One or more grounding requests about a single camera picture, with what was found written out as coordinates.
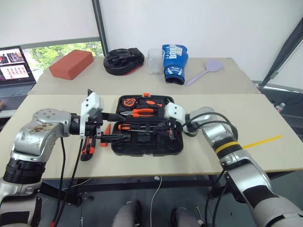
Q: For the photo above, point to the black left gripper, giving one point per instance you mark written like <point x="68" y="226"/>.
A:
<point x="91" y="129"/>

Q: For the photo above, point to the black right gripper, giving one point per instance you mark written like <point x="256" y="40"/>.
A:
<point x="172" y="130"/>

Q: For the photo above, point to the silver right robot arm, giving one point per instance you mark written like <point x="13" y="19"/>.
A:
<point x="248" y="170"/>

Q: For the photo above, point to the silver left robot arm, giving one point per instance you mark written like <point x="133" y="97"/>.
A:
<point x="45" y="127"/>

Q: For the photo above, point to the black plastic tool case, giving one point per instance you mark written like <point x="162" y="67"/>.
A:
<point x="142" y="148"/>

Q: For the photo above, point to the long orange black screwdriver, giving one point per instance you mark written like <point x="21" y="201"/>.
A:
<point x="125" y="127"/>

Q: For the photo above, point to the orange black tape measure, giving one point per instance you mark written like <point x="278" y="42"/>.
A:
<point x="128" y="102"/>

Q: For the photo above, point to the short orange black screwdriver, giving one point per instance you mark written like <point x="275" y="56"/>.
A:
<point x="150" y="102"/>

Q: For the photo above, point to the orange black utility knife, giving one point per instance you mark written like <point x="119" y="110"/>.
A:
<point x="87" y="149"/>

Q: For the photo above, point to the blue boxing glove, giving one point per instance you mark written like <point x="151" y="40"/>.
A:
<point x="174" y="65"/>

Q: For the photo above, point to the black boxing focus mitt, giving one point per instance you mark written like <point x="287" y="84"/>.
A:
<point x="123" y="62"/>

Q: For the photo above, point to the clear plastic cup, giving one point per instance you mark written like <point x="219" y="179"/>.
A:
<point x="155" y="62"/>

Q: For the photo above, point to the red foam brick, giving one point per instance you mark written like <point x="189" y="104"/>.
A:
<point x="71" y="64"/>

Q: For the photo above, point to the purple plastic paddle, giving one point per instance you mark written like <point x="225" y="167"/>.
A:
<point x="213" y="65"/>

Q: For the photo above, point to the dark grey rounded shape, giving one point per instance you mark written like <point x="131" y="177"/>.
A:
<point x="127" y="214"/>
<point x="185" y="217"/>

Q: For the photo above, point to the yellow tape strip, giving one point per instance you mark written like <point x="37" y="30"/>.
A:
<point x="262" y="141"/>

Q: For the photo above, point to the open laptop computer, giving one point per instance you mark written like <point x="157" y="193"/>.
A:
<point x="14" y="71"/>

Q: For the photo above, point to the small clear bottle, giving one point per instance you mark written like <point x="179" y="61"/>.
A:
<point x="280" y="107"/>

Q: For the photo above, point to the black diagonal pole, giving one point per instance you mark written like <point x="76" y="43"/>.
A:
<point x="282" y="53"/>

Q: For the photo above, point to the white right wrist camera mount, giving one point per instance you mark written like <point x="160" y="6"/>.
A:
<point x="175" y="111"/>

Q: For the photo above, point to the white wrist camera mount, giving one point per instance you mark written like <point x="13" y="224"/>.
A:
<point x="175" y="111"/>
<point x="93" y="102"/>

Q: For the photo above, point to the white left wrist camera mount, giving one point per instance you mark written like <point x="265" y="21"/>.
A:
<point x="93" y="102"/>

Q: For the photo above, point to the black table frame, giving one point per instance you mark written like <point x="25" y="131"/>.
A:
<point x="142" y="183"/>

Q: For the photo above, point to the grey window frame post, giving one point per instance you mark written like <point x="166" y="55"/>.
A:
<point x="100" y="26"/>

